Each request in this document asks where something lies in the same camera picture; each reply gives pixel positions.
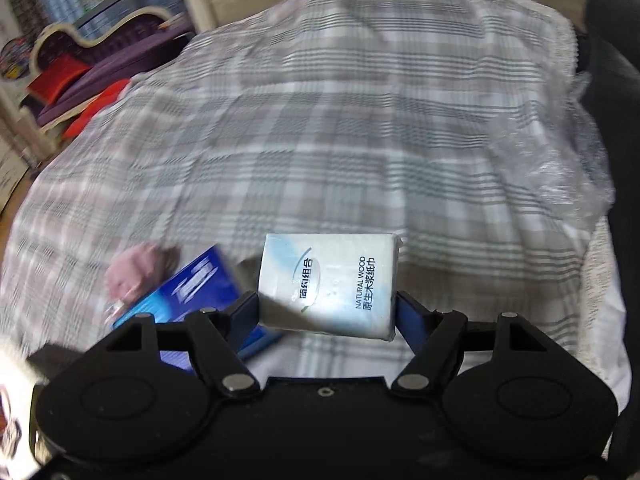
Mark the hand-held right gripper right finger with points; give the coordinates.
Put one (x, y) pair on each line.
(407, 317)

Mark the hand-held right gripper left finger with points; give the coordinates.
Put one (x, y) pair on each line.
(247, 317)

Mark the white tissue pack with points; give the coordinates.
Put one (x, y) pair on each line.
(330, 285)

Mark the blue tissue pack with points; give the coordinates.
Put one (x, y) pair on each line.
(195, 285)

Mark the pink cloth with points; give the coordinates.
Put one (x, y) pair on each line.
(135, 270)

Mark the grey plaid blanket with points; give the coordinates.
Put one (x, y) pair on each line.
(325, 135)

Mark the white textured bedspread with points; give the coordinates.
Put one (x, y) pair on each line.
(607, 280)

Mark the clear plastic bag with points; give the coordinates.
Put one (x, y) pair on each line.
(550, 160)

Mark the red cushion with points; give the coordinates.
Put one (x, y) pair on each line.
(97, 107)
(57, 77)

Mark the purple chaise sofa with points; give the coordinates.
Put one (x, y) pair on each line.
(125, 60)

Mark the round colourful toy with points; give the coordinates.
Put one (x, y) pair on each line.
(15, 57)

